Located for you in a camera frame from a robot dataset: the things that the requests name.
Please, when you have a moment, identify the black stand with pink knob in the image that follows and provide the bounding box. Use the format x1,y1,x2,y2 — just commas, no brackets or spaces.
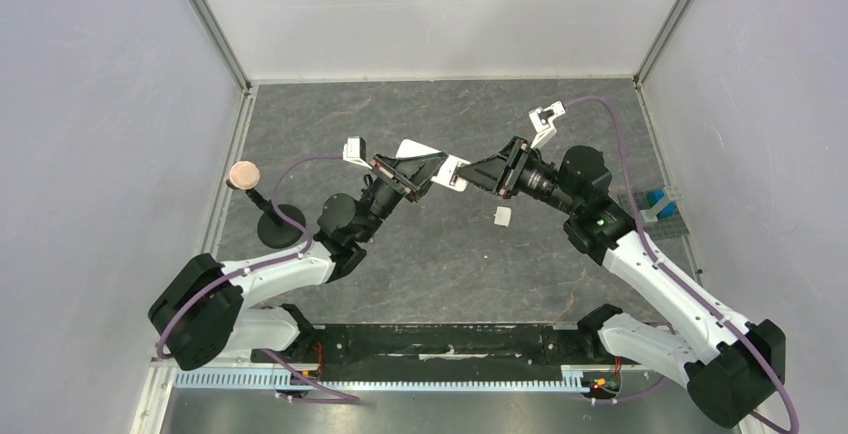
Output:
225,161,306,249

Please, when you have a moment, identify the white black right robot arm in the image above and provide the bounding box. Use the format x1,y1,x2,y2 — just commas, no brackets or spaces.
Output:
455,137,799,433

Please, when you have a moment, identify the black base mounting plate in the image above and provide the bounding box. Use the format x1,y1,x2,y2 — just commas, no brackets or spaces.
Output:
278,323,614,382

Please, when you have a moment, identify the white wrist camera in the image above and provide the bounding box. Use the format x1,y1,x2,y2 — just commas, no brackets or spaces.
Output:
528,101,566,149
342,136,372,169

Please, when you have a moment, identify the white battery cover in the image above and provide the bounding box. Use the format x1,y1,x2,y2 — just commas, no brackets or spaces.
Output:
494,206,512,227

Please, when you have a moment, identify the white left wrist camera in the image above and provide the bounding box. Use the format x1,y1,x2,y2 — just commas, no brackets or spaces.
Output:
342,136,372,169

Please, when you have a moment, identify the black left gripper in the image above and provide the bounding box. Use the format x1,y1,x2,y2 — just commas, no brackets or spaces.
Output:
355,152,449,244

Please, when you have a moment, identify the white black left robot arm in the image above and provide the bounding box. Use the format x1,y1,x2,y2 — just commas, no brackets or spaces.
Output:
148,151,453,371

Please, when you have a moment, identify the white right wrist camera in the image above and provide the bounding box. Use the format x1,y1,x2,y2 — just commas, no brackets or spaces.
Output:
528,101,566,149

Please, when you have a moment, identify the light blue toothed cable duct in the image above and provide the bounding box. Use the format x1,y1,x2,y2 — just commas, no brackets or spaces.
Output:
174,367,589,394

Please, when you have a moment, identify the red and white remote control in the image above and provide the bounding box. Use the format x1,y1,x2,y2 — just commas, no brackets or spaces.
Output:
396,139,469,192

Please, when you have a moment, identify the grey lego baseplate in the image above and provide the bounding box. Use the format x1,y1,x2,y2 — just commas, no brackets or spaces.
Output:
617,187,689,240

